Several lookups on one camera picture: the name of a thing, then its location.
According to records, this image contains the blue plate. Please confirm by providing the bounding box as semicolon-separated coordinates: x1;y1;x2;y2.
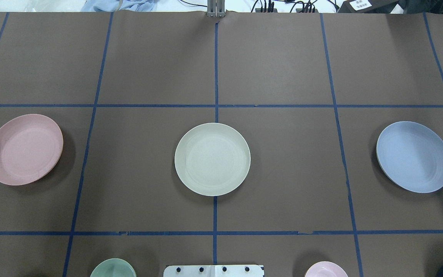
375;121;443;194

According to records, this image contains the pink plate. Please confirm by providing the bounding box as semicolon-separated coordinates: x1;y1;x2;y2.
0;114;64;186

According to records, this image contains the cream plate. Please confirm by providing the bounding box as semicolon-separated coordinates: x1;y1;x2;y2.
174;123;251;197

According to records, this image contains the pink bowl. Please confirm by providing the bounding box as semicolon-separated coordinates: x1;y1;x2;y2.
304;261;348;277

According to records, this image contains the green bowl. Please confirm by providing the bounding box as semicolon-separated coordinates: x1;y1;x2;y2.
90;258;137;277

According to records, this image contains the black power strip box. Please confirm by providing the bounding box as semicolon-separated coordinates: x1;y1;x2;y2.
338;0;399;14

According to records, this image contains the blue cloth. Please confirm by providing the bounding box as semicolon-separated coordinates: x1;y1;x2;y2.
80;0;157;12

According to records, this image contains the aluminium frame post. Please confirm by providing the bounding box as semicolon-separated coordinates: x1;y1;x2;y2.
207;0;226;18

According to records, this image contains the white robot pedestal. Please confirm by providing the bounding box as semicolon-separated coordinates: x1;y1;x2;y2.
163;264;265;277

